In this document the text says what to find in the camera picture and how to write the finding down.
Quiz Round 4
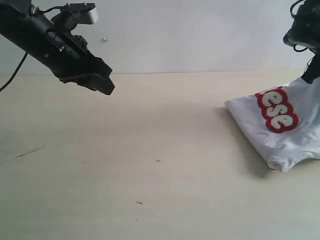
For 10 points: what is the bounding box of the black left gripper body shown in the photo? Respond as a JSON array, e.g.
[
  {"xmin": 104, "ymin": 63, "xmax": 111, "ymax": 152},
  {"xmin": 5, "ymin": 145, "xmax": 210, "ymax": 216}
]
[{"xmin": 37, "ymin": 22, "xmax": 105, "ymax": 85}]

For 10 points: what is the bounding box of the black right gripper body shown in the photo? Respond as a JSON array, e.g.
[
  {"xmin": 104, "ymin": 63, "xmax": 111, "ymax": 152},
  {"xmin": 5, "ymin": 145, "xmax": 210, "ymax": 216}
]
[{"xmin": 283, "ymin": 0, "xmax": 320, "ymax": 54}]

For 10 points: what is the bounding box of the white t-shirt red lettering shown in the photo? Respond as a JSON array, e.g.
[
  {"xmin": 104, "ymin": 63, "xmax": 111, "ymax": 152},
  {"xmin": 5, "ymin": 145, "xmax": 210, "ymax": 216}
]
[{"xmin": 224, "ymin": 77, "xmax": 320, "ymax": 172}]

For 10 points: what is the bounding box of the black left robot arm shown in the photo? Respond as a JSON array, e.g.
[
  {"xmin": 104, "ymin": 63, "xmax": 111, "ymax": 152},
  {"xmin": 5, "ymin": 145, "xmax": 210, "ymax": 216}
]
[{"xmin": 0, "ymin": 0, "xmax": 115, "ymax": 96}]

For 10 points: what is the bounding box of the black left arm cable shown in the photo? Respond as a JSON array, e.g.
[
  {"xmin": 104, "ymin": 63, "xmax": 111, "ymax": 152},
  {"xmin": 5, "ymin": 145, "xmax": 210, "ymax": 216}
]
[{"xmin": 0, "ymin": 52, "xmax": 28, "ymax": 92}]

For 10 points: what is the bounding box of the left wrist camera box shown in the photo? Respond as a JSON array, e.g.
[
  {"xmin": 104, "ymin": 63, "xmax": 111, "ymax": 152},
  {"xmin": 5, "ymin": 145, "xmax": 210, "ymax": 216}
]
[{"xmin": 51, "ymin": 2, "xmax": 99, "ymax": 27}]

